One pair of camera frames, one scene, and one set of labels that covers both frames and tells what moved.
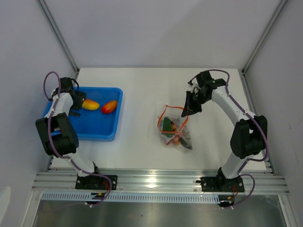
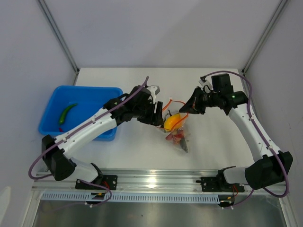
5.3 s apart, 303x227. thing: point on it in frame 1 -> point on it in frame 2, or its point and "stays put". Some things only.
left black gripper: x=80 y=97 -> x=154 y=118
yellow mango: x=90 y=105 -> x=172 y=122
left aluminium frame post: x=62 y=41 stays put
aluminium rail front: x=160 y=182 stays put
